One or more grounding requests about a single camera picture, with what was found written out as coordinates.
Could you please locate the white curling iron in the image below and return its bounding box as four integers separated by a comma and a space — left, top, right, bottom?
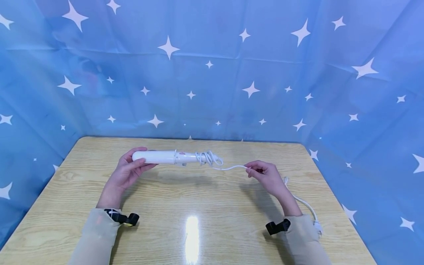
132, 149, 202, 167

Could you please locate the person's left forearm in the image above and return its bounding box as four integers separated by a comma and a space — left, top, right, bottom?
68, 184, 124, 265

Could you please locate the person's right forearm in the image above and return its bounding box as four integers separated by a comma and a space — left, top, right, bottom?
276, 190, 332, 265

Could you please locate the black wrist band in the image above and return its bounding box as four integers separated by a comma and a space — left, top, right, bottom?
104, 208, 140, 227
265, 218, 292, 236

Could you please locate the person's right hand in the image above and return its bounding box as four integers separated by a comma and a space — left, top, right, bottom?
244, 160, 289, 197

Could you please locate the white power cord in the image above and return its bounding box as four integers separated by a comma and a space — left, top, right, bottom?
195, 150, 324, 236

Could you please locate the person's left hand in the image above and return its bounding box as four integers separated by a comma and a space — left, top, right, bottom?
105, 147, 158, 191

